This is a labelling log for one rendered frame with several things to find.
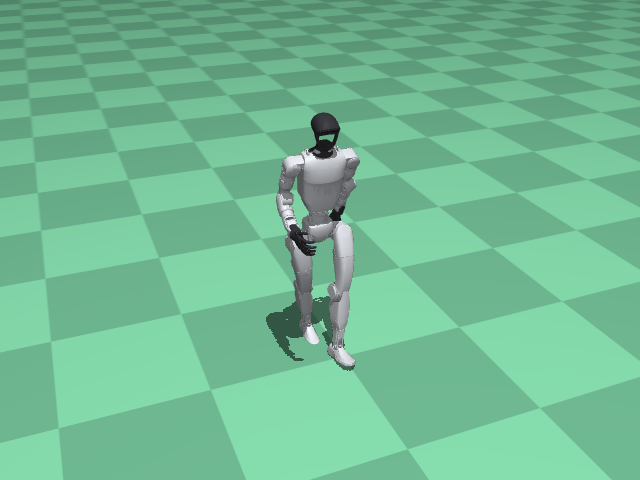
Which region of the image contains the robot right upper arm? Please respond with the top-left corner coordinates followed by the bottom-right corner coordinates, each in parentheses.
top-left (277, 155), bottom-right (304, 206)

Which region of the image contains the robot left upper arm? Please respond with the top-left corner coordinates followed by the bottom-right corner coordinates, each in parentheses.
top-left (341, 148), bottom-right (360, 194)

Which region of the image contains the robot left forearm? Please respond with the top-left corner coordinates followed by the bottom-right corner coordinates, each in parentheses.
top-left (334, 179), bottom-right (355, 212)

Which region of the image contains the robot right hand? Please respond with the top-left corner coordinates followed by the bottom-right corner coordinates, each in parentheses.
top-left (289, 224), bottom-right (317, 256)

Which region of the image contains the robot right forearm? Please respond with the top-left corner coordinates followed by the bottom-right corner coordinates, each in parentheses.
top-left (276, 193), bottom-right (300, 237)

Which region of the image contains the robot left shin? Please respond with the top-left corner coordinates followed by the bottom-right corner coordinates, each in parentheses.
top-left (329, 291), bottom-right (350, 350)

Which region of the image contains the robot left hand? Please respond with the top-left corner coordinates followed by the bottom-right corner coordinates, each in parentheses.
top-left (329, 206), bottom-right (345, 221)

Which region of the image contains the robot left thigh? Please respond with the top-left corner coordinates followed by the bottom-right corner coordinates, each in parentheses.
top-left (327, 221), bottom-right (354, 301)

